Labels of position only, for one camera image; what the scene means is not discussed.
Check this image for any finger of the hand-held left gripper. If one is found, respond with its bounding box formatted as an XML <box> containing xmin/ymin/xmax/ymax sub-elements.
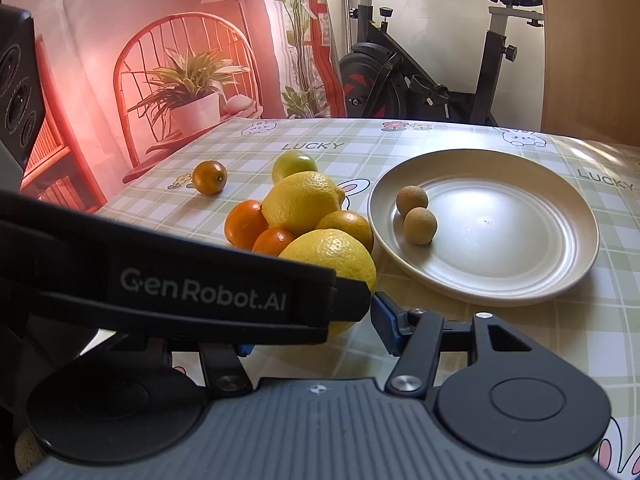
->
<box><xmin>0</xmin><ymin>189</ymin><xmax>372</xmax><ymax>347</ymax></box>

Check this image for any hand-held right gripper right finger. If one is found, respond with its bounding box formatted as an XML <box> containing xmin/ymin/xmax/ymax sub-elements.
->
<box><xmin>371</xmin><ymin>290</ymin><xmax>538</xmax><ymax>401</ymax></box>

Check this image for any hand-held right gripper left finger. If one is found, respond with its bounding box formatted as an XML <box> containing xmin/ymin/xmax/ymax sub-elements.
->
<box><xmin>167</xmin><ymin>337</ymin><xmax>256</xmax><ymax>395</ymax></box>

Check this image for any orange tangerine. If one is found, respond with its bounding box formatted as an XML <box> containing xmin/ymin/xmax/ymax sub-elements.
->
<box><xmin>315</xmin><ymin>210</ymin><xmax>375</xmax><ymax>255</ymax></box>
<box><xmin>251</xmin><ymin>227</ymin><xmax>297</xmax><ymax>257</ymax></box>
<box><xmin>223</xmin><ymin>199</ymin><xmax>270</xmax><ymax>252</ymax></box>

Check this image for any yellow lemon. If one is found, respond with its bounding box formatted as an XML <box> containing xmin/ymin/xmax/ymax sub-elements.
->
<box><xmin>261</xmin><ymin>171</ymin><xmax>347</xmax><ymax>237</ymax></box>
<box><xmin>277</xmin><ymin>228</ymin><xmax>378</xmax><ymax>341</ymax></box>

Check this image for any small dark tangerine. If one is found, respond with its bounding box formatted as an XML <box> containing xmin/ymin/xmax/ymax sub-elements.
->
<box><xmin>192</xmin><ymin>160</ymin><xmax>229</xmax><ymax>196</ymax></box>

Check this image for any cream round plate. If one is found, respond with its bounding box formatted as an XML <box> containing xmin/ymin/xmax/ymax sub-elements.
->
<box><xmin>367</xmin><ymin>148</ymin><xmax>601</xmax><ymax>307</ymax></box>

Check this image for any green round fruit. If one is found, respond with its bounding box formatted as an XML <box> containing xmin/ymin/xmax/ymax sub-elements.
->
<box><xmin>271</xmin><ymin>150</ymin><xmax>319</xmax><ymax>184</ymax></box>

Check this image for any brown longan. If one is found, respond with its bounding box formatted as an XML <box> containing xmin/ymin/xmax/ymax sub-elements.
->
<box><xmin>403</xmin><ymin>207</ymin><xmax>439</xmax><ymax>246</ymax></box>
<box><xmin>396</xmin><ymin>185</ymin><xmax>430</xmax><ymax>216</ymax></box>

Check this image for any printed backdrop cloth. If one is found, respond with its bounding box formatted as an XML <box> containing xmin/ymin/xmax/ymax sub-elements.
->
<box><xmin>0</xmin><ymin>0</ymin><xmax>348</xmax><ymax>216</ymax></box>

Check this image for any black exercise bike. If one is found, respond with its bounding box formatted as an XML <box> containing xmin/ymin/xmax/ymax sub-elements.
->
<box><xmin>320</xmin><ymin>0</ymin><xmax>546</xmax><ymax>127</ymax></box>

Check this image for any wooden panel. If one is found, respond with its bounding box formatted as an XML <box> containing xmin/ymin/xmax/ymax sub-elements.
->
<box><xmin>537</xmin><ymin>0</ymin><xmax>640</xmax><ymax>148</ymax></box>

